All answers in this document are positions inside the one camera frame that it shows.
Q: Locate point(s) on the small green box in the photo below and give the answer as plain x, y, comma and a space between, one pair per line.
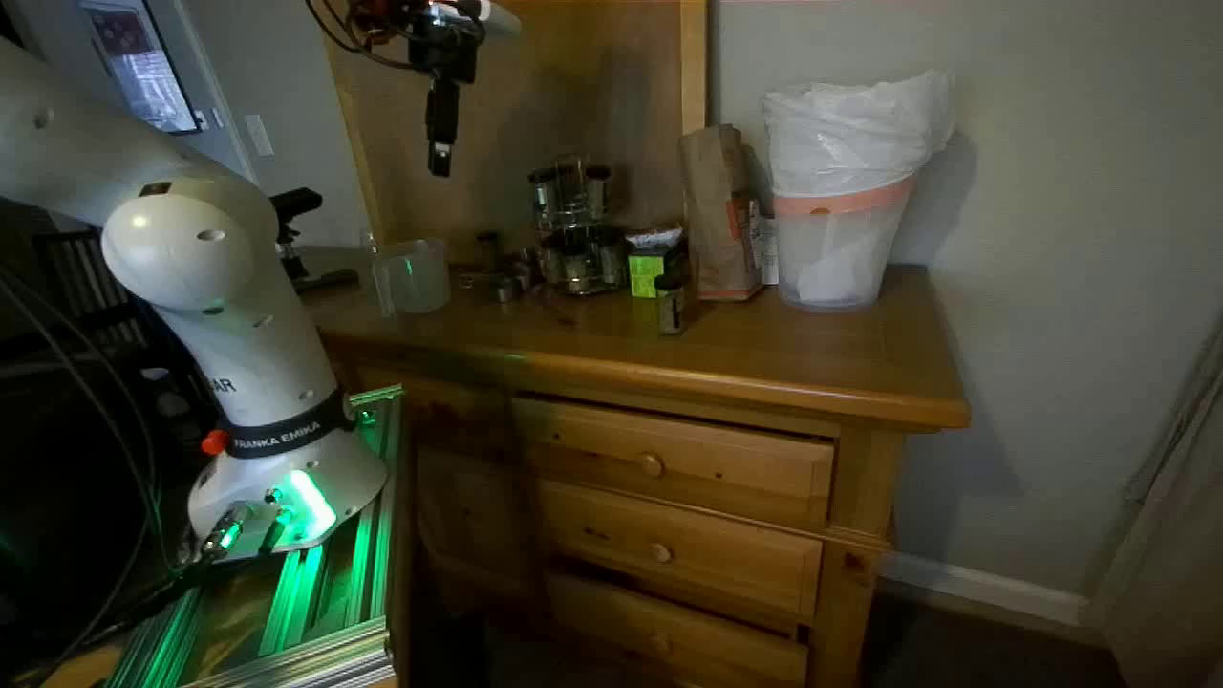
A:
648, 268

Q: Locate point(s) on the black camera stand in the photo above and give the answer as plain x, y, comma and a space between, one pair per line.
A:
297, 217

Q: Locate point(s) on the brown paper bag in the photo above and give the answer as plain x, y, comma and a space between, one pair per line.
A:
721, 213

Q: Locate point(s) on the clear plastic measuring jug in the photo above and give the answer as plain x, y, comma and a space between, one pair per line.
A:
415, 273

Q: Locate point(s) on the white baseboard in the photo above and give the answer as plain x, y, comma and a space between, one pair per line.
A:
980, 594

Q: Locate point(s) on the wooden dresser drawer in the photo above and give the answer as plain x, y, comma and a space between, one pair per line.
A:
675, 636
675, 459
683, 553

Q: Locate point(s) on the glass spice jar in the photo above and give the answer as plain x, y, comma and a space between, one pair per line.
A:
613, 260
595, 188
552, 194
586, 273
675, 307

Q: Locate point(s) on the wooden dresser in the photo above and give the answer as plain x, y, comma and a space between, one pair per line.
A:
767, 346

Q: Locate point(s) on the computer monitor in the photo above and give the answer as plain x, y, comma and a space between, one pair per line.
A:
138, 60

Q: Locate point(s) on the large wooden board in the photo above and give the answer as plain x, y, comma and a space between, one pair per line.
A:
508, 101

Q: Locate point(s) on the white plastic trash bin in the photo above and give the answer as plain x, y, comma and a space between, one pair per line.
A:
836, 255

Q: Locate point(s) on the white light switch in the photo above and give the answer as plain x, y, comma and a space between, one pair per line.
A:
259, 135

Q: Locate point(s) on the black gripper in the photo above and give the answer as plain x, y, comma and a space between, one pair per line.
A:
443, 40

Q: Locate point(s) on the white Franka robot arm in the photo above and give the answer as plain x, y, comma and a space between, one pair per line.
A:
242, 318

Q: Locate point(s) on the white trash bag liner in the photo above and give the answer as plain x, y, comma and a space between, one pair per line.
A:
855, 128

